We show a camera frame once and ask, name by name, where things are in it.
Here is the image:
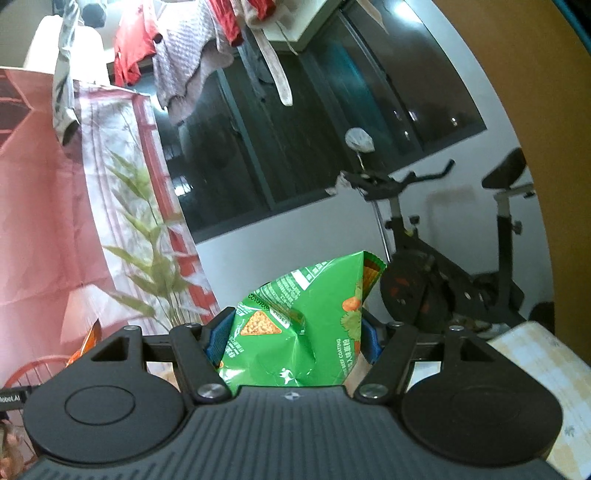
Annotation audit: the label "green chip bag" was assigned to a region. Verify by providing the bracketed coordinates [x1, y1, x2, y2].
[218, 251, 386, 393]

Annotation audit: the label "orange snack bag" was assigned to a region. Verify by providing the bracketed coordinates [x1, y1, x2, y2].
[65, 319, 102, 367]

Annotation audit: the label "black exercise bike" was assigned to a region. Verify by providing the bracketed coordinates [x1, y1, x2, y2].
[339, 147, 536, 334]

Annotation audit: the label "checkered floral tablecloth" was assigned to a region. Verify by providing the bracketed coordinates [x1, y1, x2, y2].
[486, 320, 591, 480]

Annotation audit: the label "white plastic bag on pole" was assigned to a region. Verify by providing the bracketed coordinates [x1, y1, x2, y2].
[345, 127, 375, 153]

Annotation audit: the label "dark window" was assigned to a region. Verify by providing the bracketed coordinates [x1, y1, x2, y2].
[154, 1, 485, 241]

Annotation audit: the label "hanging laundry clothes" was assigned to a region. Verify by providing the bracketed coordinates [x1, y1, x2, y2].
[52, 1, 305, 145]

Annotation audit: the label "wooden door panel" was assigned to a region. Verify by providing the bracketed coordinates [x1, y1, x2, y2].
[437, 1, 590, 361]

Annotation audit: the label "red printed wall curtain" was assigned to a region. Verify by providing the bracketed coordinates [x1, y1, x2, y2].
[1, 68, 219, 387]

